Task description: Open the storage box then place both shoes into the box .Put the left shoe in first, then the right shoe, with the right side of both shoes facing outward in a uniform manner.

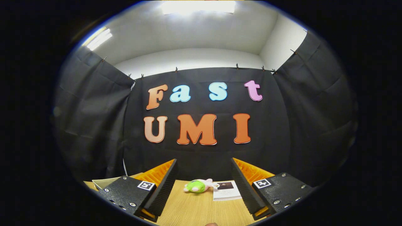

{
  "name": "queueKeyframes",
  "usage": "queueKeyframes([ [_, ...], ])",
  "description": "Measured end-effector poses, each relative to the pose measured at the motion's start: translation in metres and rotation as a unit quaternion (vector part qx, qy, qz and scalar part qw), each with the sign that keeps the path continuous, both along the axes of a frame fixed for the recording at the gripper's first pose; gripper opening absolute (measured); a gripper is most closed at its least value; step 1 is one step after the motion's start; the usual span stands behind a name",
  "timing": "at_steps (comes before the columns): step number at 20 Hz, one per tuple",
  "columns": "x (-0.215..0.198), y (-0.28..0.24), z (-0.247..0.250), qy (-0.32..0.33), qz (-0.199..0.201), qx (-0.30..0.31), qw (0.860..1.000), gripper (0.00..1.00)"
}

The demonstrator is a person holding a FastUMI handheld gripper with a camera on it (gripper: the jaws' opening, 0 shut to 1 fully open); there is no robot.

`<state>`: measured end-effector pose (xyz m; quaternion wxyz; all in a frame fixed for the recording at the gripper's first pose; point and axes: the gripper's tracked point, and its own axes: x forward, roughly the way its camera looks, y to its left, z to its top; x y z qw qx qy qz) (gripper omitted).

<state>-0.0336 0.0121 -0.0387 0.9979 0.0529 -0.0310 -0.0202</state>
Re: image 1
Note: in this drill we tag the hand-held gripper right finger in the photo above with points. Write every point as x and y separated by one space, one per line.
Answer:
245 188

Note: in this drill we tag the black backdrop cloth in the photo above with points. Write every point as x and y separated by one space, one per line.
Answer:
282 125

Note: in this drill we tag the green and pink plush toy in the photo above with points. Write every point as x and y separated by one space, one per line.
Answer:
198 186

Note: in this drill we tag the wide ceiling light panel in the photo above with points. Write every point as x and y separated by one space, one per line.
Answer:
198 6

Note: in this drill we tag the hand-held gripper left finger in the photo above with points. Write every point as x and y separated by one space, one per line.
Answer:
163 191

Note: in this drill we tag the narrow ceiling light strip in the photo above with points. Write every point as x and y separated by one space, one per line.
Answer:
99 39

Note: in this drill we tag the grey fabric storage box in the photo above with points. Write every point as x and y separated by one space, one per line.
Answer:
105 182

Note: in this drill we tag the white book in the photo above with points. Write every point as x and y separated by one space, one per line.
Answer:
226 192

